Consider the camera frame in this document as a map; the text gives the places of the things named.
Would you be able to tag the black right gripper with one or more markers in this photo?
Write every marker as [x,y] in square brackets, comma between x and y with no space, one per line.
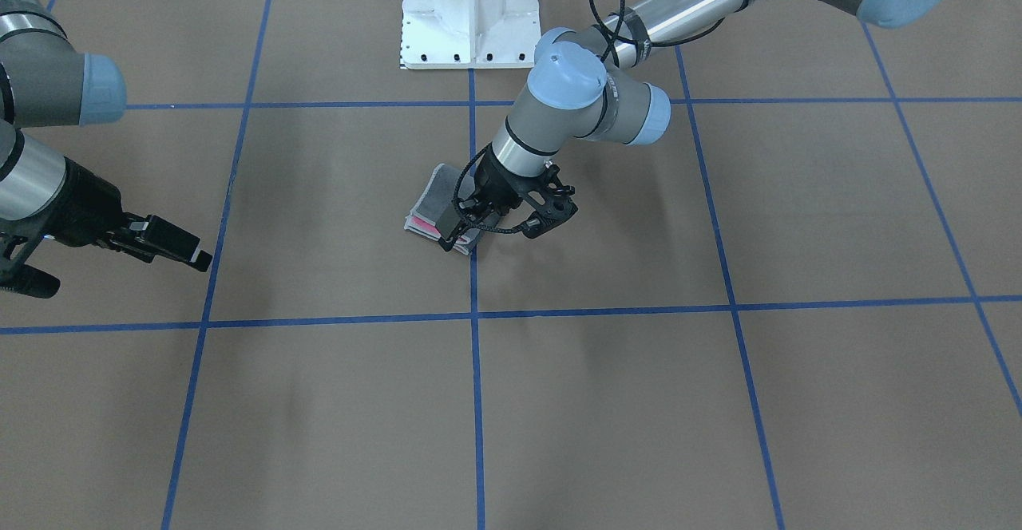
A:
[86,209]

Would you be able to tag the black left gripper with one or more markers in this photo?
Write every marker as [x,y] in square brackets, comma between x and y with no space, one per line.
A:
[497,187]

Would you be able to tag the pink and grey towel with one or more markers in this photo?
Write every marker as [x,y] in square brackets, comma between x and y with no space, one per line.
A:
[436,202]

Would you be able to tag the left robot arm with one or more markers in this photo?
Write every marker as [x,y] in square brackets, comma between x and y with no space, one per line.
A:
[579,89]

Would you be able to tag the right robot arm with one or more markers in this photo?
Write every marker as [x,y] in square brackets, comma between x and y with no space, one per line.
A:
[48,83]

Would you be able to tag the brown paper table cover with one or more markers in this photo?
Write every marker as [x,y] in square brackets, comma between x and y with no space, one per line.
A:
[799,309]

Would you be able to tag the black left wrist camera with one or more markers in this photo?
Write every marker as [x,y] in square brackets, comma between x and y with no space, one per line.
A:
[551,200]

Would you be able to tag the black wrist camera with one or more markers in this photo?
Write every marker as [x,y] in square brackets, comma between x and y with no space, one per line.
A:
[19,278]
[551,200]

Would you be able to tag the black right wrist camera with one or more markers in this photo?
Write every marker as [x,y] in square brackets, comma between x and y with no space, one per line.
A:
[19,278]

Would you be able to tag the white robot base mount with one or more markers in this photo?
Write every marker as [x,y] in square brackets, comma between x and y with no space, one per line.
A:
[469,34]

